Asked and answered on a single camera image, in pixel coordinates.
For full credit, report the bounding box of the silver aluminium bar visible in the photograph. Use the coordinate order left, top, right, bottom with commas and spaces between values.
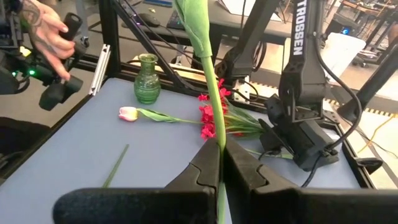
88, 44, 111, 97

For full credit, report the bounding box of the green glass vase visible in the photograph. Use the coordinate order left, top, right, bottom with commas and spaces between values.
133, 53, 162, 105

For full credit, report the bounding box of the black desk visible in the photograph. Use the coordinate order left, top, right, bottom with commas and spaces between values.
123, 0, 294, 46

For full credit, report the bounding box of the yellow floor cable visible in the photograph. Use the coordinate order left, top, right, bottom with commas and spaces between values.
356, 115, 396, 154

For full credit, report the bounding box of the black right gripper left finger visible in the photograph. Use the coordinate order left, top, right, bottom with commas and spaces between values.
52, 138, 221, 224

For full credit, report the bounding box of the black frame post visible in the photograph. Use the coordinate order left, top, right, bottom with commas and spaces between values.
98, 0, 123, 79

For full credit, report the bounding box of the person's hand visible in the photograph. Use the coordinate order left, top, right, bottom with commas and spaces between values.
17, 0, 76, 82

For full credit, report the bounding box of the black computer mouse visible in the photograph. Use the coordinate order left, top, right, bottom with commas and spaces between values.
137, 12, 162, 28

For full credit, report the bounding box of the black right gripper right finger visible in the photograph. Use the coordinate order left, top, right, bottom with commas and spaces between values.
222, 138, 398, 224

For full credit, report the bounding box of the white bin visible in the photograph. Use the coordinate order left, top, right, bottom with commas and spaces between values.
320, 32, 368, 86

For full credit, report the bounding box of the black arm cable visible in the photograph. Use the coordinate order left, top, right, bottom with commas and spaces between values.
300, 37, 364, 189

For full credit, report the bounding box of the loose green blade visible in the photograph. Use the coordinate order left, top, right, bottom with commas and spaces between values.
101, 143, 130, 189

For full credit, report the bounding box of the pink tulip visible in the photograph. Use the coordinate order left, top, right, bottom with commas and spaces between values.
118, 106, 203, 124

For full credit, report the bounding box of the black teleoperation handle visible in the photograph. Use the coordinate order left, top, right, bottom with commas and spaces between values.
0, 0, 91, 112

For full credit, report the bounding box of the green flower stem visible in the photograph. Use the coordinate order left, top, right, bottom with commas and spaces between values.
172, 0, 228, 224

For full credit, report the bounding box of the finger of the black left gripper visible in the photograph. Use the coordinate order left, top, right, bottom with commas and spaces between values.
258, 119, 295, 156

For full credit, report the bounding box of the black keyboard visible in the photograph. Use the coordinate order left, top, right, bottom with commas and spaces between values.
165, 8, 188, 31

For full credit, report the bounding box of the red flower bunch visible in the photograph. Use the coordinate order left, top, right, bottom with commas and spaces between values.
197, 78, 266, 142

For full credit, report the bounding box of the black curved bracket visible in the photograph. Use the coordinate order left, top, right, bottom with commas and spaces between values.
353, 156, 384, 175

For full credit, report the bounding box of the black diagonal strut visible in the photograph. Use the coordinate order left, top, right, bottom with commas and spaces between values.
111, 0, 201, 93
336, 43, 398, 123

